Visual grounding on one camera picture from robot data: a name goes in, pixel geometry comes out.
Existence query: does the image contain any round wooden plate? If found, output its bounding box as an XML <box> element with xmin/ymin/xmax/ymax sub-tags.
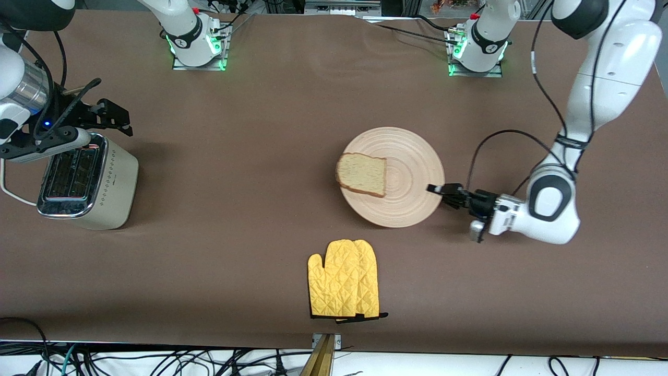
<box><xmin>339</xmin><ymin>127</ymin><xmax>446</xmax><ymax>229</ymax></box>

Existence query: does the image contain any slice of bread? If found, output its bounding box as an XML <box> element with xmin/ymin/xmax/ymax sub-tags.
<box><xmin>335</xmin><ymin>152</ymin><xmax>388</xmax><ymax>198</ymax></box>

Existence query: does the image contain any cream and chrome toaster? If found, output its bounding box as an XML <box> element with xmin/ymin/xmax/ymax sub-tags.
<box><xmin>37</xmin><ymin>132</ymin><xmax>140</xmax><ymax>231</ymax></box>

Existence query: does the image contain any yellow quilted oven mitt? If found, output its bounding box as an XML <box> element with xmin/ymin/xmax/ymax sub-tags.
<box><xmin>307</xmin><ymin>239</ymin><xmax>389</xmax><ymax>323</ymax></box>

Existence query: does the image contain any brown table cover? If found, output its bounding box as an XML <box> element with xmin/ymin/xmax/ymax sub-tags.
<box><xmin>0</xmin><ymin>9</ymin><xmax>668</xmax><ymax>358</ymax></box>

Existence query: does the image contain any aluminium profile bar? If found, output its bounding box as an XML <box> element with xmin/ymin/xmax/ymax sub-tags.
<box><xmin>300</xmin><ymin>333</ymin><xmax>342</xmax><ymax>376</ymax></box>

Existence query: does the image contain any grey metal equipment box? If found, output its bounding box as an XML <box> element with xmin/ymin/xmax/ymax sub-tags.
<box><xmin>304</xmin><ymin>0</ymin><xmax>381</xmax><ymax>16</ymax></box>

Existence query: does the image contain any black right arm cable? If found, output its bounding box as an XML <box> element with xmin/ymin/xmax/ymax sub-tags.
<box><xmin>52</xmin><ymin>29</ymin><xmax>68</xmax><ymax>89</ymax></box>

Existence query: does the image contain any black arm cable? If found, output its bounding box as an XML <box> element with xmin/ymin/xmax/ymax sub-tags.
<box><xmin>52</xmin><ymin>29</ymin><xmax>68</xmax><ymax>89</ymax></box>
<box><xmin>466</xmin><ymin>0</ymin><xmax>575</xmax><ymax>196</ymax></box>

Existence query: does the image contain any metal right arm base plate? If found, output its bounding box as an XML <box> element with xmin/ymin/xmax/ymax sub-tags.
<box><xmin>172</xmin><ymin>23</ymin><xmax>231</xmax><ymax>72</ymax></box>

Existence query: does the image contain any white toaster power cord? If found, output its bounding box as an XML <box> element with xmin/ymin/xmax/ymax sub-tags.
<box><xmin>0</xmin><ymin>156</ymin><xmax>40</xmax><ymax>206</ymax></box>

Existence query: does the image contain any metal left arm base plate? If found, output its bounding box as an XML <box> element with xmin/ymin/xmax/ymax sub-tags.
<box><xmin>448</xmin><ymin>29</ymin><xmax>504</xmax><ymax>78</ymax></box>

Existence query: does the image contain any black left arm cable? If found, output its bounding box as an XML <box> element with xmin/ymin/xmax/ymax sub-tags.
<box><xmin>466</xmin><ymin>0</ymin><xmax>575</xmax><ymax>196</ymax></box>

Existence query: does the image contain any black base cable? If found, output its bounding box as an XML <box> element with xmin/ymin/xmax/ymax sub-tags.
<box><xmin>211</xmin><ymin>0</ymin><xmax>256</xmax><ymax>32</ymax></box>
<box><xmin>373</xmin><ymin>15</ymin><xmax>457</xmax><ymax>46</ymax></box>

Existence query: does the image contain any black looped floor cable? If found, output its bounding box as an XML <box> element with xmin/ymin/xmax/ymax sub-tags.
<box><xmin>0</xmin><ymin>317</ymin><xmax>50</xmax><ymax>366</ymax></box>

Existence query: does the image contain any teal cable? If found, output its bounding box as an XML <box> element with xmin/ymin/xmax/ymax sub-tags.
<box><xmin>61</xmin><ymin>344</ymin><xmax>78</xmax><ymax>376</ymax></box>

